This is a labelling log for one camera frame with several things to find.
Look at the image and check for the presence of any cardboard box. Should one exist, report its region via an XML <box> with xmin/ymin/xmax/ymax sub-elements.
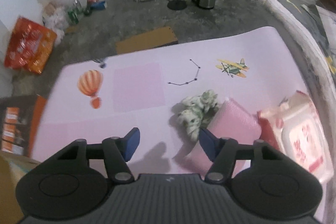
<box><xmin>0</xmin><ymin>151</ymin><xmax>40</xmax><ymax>224</ymax></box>

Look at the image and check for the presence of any green bottle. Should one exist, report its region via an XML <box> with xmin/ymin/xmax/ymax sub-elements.
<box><xmin>67</xmin><ymin>0</ymin><xmax>82</xmax><ymax>24</ymax></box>

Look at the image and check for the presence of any kettle base black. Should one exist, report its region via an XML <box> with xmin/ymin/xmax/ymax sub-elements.
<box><xmin>167</xmin><ymin>0</ymin><xmax>187</xmax><ymax>11</ymax></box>

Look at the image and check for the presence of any pink rolled towel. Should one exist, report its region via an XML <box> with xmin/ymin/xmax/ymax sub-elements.
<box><xmin>182</xmin><ymin>98</ymin><xmax>261</xmax><ymax>176</ymax></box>

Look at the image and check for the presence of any pink wet wipes pack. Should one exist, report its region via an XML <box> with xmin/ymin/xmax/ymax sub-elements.
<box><xmin>257</xmin><ymin>91</ymin><xmax>334</xmax><ymax>184</ymax></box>

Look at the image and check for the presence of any red snack bag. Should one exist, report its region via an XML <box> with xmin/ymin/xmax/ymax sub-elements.
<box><xmin>4</xmin><ymin>16</ymin><xmax>57</xmax><ymax>75</ymax></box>

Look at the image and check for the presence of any green floral cloth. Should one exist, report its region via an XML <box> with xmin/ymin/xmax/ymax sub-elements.
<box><xmin>177</xmin><ymin>90</ymin><xmax>222</xmax><ymax>142</ymax></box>

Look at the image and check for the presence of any flat cardboard piece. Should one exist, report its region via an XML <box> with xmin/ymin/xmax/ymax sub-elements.
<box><xmin>116</xmin><ymin>27</ymin><xmax>178</xmax><ymax>55</ymax></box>

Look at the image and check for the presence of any dark printed product box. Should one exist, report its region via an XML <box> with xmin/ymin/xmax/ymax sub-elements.
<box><xmin>0</xmin><ymin>95</ymin><xmax>47</xmax><ymax>157</ymax></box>

